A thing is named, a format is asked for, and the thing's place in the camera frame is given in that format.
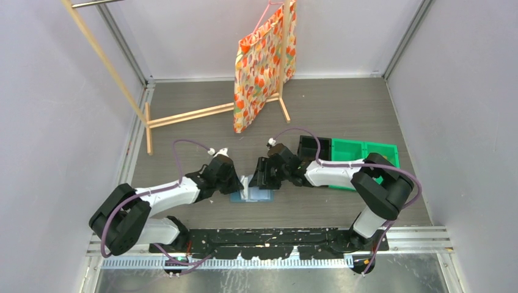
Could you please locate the pink clothes hanger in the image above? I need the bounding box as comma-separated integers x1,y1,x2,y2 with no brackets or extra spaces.
252,0,283,33

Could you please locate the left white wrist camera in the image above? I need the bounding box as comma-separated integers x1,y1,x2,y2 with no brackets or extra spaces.
207,148,229,158

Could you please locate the green plastic bin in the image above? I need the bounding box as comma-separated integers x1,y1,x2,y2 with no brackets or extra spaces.
332,138,400,167

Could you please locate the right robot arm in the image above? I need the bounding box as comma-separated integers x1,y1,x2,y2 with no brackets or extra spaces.
248,143,421,251

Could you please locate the wooden clothes rack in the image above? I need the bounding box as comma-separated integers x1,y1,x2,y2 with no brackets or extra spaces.
60,0,298,156

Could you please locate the aluminium frame rail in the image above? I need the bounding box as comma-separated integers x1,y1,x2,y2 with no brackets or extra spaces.
86,226,455,257

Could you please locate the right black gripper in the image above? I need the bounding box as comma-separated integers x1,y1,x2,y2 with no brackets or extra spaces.
249,157,290,190

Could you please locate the black plastic bin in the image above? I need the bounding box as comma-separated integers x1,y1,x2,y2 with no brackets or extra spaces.
297,136,332,161

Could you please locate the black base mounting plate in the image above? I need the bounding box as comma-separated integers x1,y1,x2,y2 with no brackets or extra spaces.
161,227,389,260

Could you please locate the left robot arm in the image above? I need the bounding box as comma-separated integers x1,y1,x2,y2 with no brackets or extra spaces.
89,154,244,258

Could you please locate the floral orange fabric bag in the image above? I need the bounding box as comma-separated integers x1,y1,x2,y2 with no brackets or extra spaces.
233,1,297,133

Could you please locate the blue leather card holder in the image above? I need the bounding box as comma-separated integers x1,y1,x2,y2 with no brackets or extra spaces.
230,175,274,203

